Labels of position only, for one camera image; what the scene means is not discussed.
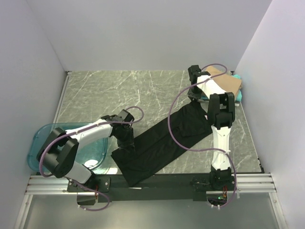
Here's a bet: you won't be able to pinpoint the folded teal t shirt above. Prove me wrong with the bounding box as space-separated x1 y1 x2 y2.
201 74 242 102

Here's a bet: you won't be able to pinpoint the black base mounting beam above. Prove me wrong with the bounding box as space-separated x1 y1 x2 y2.
67 173 236 203

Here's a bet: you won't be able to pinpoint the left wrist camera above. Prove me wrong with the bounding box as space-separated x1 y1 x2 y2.
118 109 134 122

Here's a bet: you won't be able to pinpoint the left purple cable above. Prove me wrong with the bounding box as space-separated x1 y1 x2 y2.
39 106 145 212

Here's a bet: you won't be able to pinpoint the black t shirt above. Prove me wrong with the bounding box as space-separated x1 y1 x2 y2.
111 101 212 187

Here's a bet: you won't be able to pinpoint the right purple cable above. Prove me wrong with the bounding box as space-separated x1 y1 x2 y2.
168 62 238 209

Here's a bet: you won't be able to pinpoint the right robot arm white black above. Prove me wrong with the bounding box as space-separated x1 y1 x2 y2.
187 65 235 190

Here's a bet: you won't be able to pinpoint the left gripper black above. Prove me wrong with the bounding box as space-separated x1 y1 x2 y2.
114 126 135 153

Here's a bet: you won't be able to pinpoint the purple cable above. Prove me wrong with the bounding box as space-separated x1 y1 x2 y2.
168 62 238 209
39 106 145 212

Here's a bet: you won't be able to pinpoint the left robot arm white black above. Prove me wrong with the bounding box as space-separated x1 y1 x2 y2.
37 109 134 192

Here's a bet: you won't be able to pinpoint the folded tan t shirt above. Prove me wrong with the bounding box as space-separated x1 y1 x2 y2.
206 66 242 96

